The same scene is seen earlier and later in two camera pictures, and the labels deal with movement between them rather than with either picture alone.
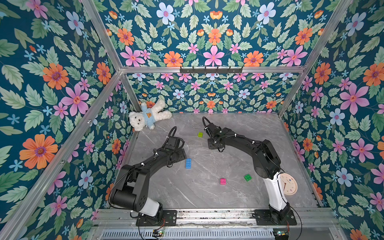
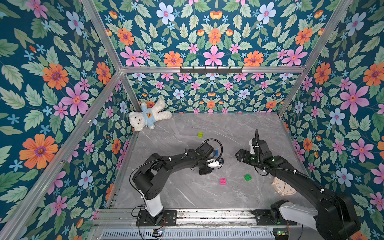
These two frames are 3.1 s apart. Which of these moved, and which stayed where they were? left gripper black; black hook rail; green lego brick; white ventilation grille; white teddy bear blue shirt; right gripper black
Moved: left gripper black; right gripper black
Stayed: white teddy bear blue shirt; black hook rail; green lego brick; white ventilation grille
